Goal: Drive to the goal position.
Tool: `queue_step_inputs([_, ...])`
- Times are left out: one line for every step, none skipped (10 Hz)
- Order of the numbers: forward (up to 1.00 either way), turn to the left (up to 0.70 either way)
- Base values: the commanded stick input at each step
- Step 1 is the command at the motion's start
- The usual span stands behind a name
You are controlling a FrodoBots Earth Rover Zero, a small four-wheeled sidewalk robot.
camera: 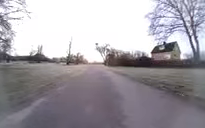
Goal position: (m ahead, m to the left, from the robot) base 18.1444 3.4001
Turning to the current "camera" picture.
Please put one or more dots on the small bare tree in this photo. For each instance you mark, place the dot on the small bare tree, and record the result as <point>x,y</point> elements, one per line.
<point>103,51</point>

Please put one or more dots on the broken bare tree trunk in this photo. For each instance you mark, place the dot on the broken bare tree trunk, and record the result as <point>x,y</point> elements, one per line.
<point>69,53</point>

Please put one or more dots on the dark hedge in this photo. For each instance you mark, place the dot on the dark hedge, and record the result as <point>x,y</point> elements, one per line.
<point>140,62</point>

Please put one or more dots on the grey asphalt path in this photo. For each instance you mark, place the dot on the grey asphalt path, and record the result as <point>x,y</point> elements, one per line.
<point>100,103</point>

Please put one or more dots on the pale house with dark roof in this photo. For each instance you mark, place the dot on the pale house with dark roof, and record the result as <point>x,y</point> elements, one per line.
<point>165,51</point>

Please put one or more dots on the low dark building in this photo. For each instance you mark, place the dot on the low dark building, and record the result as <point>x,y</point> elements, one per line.
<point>33,58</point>

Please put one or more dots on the frosty grass field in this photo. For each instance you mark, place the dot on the frosty grass field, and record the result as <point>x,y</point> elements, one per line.
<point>23,81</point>
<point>170,80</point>

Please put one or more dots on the large bare tree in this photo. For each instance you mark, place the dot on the large bare tree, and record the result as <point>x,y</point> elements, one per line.
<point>190,26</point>

